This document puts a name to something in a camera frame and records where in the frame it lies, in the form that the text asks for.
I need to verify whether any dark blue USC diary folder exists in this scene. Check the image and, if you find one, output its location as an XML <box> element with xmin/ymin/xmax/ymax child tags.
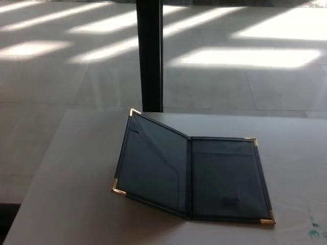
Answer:
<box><xmin>110</xmin><ymin>108</ymin><xmax>277</xmax><ymax>226</ymax></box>

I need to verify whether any black window frame post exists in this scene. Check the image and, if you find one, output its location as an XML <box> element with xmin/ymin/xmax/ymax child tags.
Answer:
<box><xmin>135</xmin><ymin>0</ymin><xmax>165</xmax><ymax>113</ymax></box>

